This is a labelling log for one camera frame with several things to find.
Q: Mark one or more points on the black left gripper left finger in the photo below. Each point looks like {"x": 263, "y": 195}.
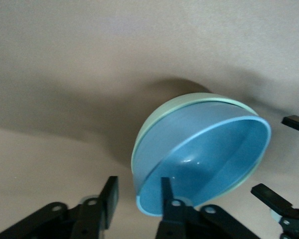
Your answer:
{"x": 109, "y": 199}

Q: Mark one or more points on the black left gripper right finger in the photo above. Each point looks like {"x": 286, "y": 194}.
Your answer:
{"x": 169, "y": 214}

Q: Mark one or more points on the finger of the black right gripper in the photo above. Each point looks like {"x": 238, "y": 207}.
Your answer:
{"x": 297, "y": 124}

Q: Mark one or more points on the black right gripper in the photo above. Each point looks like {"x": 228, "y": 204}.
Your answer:
{"x": 297, "y": 227}

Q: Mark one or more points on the blue bowl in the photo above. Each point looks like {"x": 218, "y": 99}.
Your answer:
{"x": 201, "y": 149}

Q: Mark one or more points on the pale green bowl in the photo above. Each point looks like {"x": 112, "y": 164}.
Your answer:
{"x": 159, "y": 112}

